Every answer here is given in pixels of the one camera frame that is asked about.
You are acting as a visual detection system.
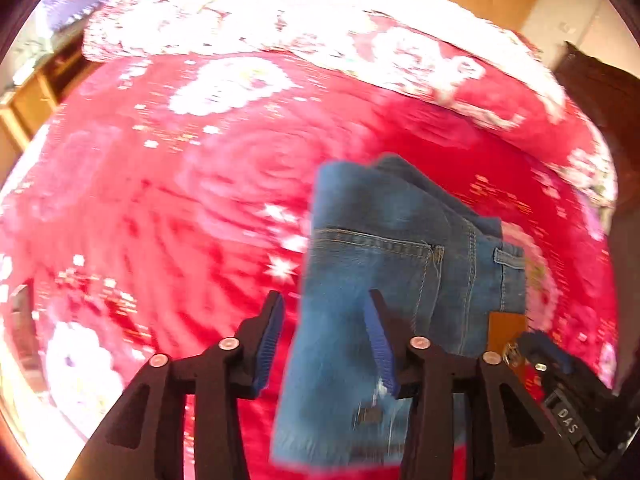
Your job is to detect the dark wooden furniture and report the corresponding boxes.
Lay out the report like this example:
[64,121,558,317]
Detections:
[552,40,640,396]

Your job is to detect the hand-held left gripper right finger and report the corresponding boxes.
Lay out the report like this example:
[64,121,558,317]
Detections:
[363,288,586,480]

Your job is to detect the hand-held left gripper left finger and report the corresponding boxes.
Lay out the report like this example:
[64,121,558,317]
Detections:
[65,290,286,480]

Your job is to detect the red floral blanket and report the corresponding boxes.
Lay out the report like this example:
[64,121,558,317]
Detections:
[0,0,621,480]

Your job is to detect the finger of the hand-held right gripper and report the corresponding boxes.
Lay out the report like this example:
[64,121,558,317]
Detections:
[515,331,574,376]

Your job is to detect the light wooden bedside cabinet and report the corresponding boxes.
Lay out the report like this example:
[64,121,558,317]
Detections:
[0,45,101,177]

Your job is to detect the blue denim pants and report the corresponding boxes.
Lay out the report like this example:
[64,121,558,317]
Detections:
[270,153,529,469]

